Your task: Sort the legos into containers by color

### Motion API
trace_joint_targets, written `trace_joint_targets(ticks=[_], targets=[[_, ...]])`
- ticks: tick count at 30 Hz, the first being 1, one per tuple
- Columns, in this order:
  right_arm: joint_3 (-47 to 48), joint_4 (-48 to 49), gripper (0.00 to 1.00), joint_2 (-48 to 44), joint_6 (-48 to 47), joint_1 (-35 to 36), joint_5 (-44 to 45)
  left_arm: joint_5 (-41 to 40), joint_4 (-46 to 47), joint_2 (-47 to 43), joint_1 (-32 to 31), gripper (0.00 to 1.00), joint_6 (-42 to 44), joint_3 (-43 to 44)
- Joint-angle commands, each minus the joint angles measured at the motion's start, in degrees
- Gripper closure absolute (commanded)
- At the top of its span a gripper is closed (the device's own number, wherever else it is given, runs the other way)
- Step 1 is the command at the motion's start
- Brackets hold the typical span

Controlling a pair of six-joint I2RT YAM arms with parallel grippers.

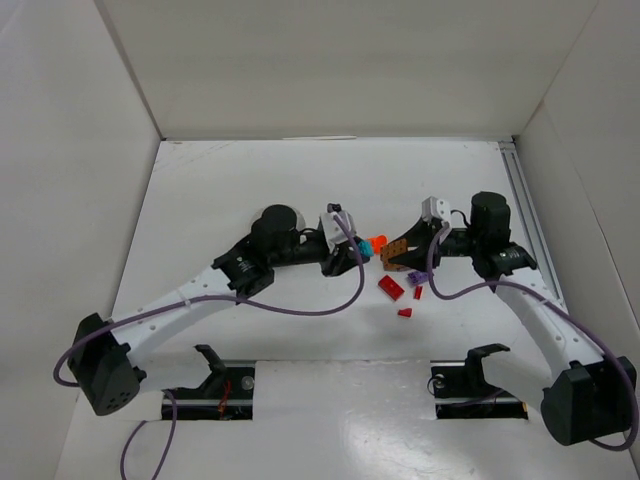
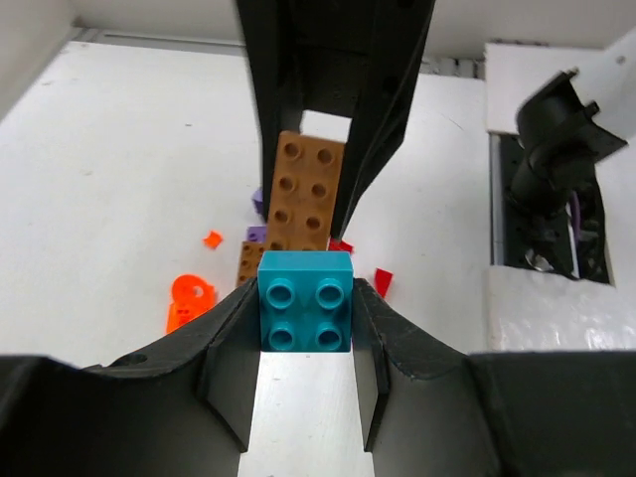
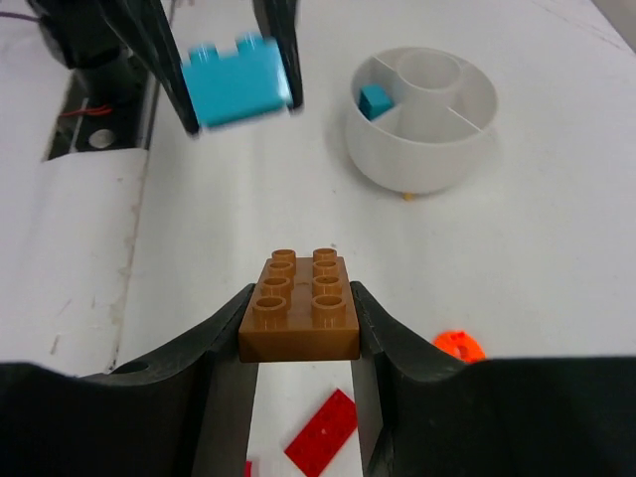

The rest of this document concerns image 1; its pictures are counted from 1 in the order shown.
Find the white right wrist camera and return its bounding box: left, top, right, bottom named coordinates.
left=421, top=196, right=451, bottom=223

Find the aluminium rail right side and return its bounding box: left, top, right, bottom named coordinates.
left=498, top=141, right=565, bottom=306

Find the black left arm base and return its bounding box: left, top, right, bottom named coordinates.
left=170, top=344, right=256, bottom=421

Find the teal 2x2 lego brick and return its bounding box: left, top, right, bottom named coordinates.
left=357, top=240, right=375, bottom=258

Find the white divided round container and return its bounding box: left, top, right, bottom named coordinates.
left=251, top=204, right=306, bottom=233

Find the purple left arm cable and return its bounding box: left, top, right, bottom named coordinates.
left=53, top=213, right=365, bottom=480

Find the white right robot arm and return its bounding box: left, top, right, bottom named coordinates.
left=381, top=192, right=639, bottom=451

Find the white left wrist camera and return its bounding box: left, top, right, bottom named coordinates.
left=319, top=203, right=356, bottom=250

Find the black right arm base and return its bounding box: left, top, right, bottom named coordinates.
left=427, top=343, right=529, bottom=420

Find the brown 2x4 lego plate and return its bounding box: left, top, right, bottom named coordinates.
left=380, top=238, right=408, bottom=272

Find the red 2x4 lego brick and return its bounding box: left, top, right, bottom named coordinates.
left=378, top=275, right=405, bottom=302

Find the orange figure-eight lego piece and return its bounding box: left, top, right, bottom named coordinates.
left=368, top=235, right=388, bottom=255

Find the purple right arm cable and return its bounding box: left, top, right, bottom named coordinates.
left=425, top=227, right=640, bottom=452

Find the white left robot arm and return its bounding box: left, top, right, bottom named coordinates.
left=58, top=204, right=368, bottom=416

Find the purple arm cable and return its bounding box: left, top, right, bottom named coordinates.
left=425, top=227, right=640, bottom=452
left=53, top=213, right=365, bottom=480

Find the purple 2x4 lego plate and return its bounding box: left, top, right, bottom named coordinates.
left=407, top=271, right=429, bottom=287

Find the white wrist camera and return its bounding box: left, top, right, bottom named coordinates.
left=319, top=203, right=356, bottom=250
left=421, top=196, right=451, bottom=223

